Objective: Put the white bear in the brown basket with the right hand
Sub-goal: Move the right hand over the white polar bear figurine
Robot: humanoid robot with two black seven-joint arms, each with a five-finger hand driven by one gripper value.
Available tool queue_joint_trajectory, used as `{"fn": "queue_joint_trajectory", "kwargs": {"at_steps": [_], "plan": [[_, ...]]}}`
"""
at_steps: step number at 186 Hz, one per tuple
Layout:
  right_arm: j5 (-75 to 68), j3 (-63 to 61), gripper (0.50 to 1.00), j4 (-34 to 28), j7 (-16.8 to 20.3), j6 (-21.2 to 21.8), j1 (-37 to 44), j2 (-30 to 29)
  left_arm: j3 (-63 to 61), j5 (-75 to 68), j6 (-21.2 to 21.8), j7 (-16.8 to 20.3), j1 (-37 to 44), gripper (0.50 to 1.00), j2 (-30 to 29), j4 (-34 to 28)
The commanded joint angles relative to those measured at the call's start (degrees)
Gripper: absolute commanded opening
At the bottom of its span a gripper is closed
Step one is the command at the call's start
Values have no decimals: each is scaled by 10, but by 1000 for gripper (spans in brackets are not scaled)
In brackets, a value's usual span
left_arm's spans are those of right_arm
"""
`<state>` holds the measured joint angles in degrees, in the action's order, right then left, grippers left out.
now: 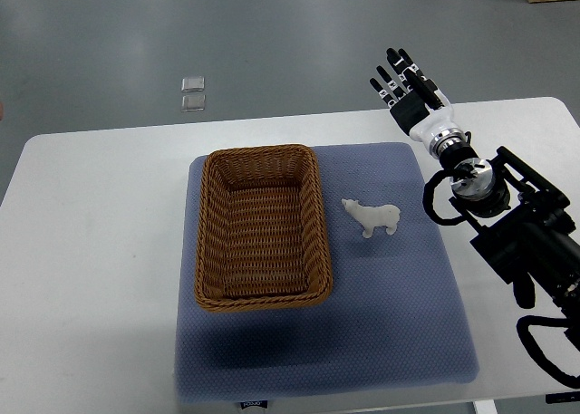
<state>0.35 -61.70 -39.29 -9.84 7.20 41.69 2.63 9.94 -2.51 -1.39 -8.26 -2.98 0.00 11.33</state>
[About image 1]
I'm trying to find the brown wicker basket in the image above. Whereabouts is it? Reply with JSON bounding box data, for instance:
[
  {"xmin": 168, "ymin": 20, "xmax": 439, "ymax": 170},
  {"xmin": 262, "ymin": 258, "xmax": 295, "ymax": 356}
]
[{"xmin": 194, "ymin": 144, "xmax": 333, "ymax": 313}]

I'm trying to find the white toy bear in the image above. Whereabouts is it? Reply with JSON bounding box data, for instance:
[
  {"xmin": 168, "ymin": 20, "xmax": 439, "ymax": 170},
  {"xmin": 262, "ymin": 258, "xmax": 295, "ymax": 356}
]
[{"xmin": 341, "ymin": 198, "xmax": 401, "ymax": 239}]

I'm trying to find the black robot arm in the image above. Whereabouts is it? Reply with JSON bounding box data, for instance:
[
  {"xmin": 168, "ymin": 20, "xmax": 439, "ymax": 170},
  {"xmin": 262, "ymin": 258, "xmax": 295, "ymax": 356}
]
[{"xmin": 422, "ymin": 129, "xmax": 579, "ymax": 389}]

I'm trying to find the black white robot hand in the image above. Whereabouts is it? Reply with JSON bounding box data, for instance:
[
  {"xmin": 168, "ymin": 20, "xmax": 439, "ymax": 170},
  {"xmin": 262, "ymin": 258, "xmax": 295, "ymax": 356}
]
[{"xmin": 370, "ymin": 48, "xmax": 467, "ymax": 151}]

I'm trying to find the blue-grey foam mat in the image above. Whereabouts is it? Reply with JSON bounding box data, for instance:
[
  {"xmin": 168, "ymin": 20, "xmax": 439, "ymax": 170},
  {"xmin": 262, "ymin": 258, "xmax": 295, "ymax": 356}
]
[{"xmin": 175, "ymin": 142, "xmax": 479, "ymax": 405}]

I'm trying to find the black cable loop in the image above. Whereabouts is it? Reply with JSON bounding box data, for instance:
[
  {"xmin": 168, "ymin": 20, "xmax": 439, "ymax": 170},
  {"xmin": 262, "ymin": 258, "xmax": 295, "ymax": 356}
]
[{"xmin": 517, "ymin": 315, "xmax": 580, "ymax": 390}]

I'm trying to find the upper metal floor plate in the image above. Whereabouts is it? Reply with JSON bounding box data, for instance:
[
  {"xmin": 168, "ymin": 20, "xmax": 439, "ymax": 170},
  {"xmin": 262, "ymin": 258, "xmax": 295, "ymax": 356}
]
[{"xmin": 181, "ymin": 76, "xmax": 205, "ymax": 92}]

